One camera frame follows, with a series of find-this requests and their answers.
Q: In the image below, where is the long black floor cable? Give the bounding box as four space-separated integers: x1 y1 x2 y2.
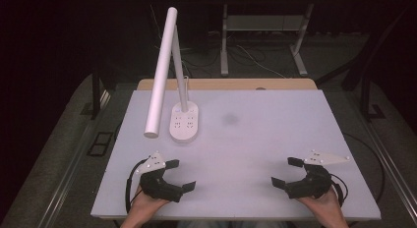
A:
341 132 387 204

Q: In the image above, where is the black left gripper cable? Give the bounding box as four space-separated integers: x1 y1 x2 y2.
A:
124 158 149 214

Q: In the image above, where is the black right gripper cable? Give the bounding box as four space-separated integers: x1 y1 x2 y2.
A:
329 173 349 208

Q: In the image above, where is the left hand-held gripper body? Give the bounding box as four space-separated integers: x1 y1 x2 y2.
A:
135 150 185 203

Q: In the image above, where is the grey metal frame stand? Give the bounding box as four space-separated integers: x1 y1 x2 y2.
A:
219 3 315 78

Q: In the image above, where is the black upright stand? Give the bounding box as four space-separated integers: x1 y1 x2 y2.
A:
359 69 387 122
80 69 102 121

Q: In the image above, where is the black rectangular floor frame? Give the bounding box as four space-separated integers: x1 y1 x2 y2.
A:
86 131 114 157

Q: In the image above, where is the person's left hand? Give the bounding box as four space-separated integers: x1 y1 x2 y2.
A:
128 185 172 220

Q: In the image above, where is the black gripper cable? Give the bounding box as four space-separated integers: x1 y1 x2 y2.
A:
329 173 349 208
124 158 149 214

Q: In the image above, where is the person's right hand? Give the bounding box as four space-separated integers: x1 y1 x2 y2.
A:
295 187 342 220

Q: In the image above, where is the white desk lamp with sockets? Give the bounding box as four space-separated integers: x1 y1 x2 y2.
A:
143 6 200 144

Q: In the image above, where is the white floor cable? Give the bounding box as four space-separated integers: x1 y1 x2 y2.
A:
235 44 287 80

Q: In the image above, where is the white lamp cable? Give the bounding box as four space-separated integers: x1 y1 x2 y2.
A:
182 75 191 101

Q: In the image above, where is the white table mat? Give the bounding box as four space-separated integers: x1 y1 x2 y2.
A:
90 88 383 221

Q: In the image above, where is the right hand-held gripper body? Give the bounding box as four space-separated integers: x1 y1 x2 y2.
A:
283 149 351 200

